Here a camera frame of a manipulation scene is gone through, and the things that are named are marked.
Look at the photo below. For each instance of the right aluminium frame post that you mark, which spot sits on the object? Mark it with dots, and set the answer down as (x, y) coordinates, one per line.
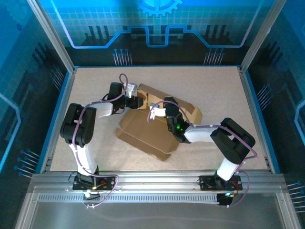
(259, 35)

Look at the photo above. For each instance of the brown cardboard box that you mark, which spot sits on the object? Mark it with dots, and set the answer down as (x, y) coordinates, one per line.
(143, 133)

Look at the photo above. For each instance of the blue gear print panel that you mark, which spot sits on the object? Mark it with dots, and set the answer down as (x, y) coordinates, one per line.
(95, 23)

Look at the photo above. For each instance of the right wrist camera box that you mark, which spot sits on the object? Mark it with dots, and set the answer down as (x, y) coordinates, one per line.
(158, 112)

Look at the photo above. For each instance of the aluminium frame post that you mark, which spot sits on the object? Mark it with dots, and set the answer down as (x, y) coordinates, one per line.
(259, 35)
(52, 35)

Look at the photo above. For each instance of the left aluminium frame post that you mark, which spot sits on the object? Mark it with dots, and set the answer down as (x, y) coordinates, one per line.
(52, 35)

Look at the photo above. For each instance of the grey metal tray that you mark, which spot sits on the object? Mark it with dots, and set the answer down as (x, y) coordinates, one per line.
(152, 217)

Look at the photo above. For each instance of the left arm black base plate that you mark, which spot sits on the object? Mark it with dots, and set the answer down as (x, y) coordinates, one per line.
(109, 183)

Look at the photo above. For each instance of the aluminium mounting rail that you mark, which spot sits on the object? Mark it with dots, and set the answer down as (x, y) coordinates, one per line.
(166, 177)

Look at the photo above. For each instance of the black connector box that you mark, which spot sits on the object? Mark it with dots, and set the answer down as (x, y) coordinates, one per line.
(225, 199)

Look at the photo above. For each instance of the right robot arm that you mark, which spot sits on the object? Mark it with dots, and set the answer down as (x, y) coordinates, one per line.
(233, 140)

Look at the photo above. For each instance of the right aluminium table rail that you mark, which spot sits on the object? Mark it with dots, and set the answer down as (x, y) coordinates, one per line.
(249, 95)

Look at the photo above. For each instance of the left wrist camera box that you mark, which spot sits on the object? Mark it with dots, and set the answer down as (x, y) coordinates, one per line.
(131, 89)

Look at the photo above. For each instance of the left blue enclosure panel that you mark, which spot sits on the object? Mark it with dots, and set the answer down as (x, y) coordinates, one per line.
(19, 71)

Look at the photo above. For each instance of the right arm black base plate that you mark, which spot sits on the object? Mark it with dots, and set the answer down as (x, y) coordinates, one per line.
(207, 182)

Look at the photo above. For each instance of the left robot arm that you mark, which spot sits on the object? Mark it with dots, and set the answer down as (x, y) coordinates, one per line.
(78, 124)

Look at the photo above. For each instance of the aluminium table rail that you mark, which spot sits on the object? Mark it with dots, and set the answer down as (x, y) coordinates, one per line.
(249, 95)
(67, 88)

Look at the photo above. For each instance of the left aluminium table rail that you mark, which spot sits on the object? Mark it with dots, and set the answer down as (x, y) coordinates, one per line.
(67, 88)

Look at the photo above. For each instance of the blue enclosure panel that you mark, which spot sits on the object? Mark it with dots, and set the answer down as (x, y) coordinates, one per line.
(286, 71)
(19, 71)

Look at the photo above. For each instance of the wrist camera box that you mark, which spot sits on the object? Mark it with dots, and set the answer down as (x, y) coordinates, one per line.
(158, 112)
(131, 89)

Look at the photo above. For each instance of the right blue enclosure panel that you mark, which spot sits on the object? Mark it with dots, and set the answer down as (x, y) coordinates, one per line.
(286, 71)

